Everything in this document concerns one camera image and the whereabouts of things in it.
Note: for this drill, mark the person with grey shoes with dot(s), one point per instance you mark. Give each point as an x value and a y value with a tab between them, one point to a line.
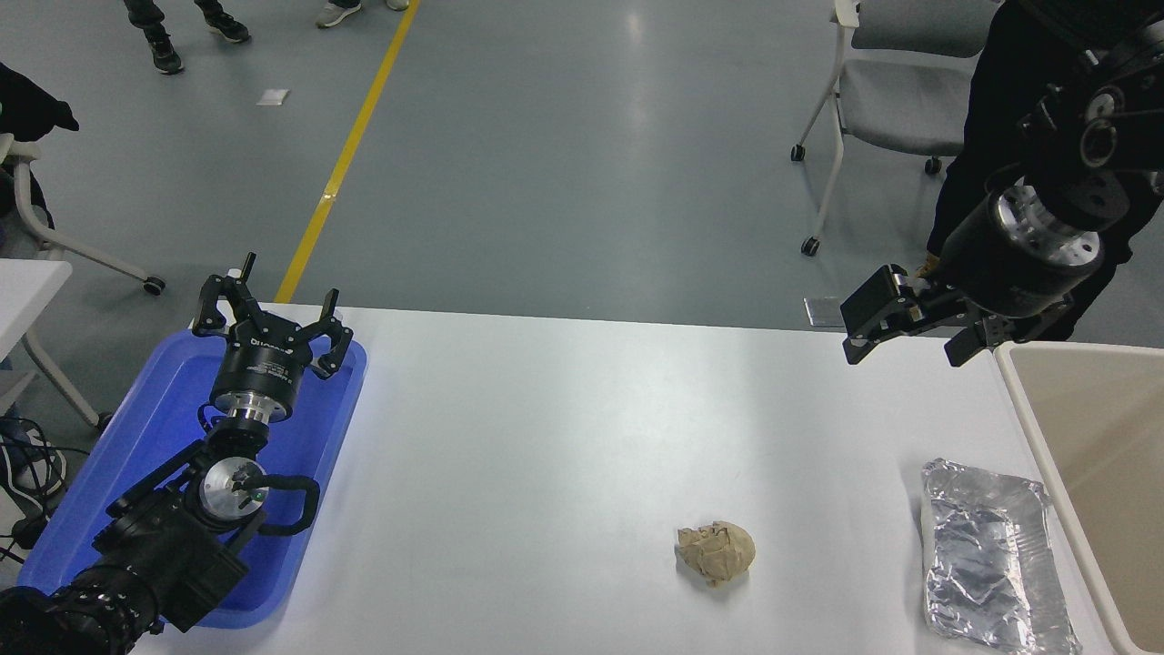
338	13

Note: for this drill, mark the small white side table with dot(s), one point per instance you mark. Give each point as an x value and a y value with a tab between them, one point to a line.
23	296

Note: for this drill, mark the clear square floor plate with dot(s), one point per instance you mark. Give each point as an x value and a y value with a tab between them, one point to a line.
823	314

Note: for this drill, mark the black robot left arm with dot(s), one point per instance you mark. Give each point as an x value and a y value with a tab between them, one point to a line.
173	546

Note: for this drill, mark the blue plastic tray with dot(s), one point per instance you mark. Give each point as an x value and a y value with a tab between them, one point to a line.
150	409

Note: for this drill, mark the crumpled tan paper ball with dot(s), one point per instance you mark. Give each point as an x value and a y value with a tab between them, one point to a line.
718	550

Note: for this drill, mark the large pale bin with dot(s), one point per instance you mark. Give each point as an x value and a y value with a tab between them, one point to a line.
1105	437

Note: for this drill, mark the silver foil plate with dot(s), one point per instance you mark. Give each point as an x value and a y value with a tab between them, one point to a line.
987	555

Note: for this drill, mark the grey wheeled chair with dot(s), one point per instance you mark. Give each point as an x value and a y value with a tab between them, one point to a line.
900	105

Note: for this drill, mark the person with tan boots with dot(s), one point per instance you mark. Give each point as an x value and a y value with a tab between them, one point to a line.
1000	91

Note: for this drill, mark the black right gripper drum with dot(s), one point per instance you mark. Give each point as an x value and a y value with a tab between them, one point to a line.
1000	273

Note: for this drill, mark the person with black shoes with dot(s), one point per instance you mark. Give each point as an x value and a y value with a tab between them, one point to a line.
164	50

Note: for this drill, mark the white-framed wheeled chair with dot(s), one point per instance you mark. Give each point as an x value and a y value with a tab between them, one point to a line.
55	241

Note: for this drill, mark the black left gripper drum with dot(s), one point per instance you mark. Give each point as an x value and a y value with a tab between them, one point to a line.
259	368

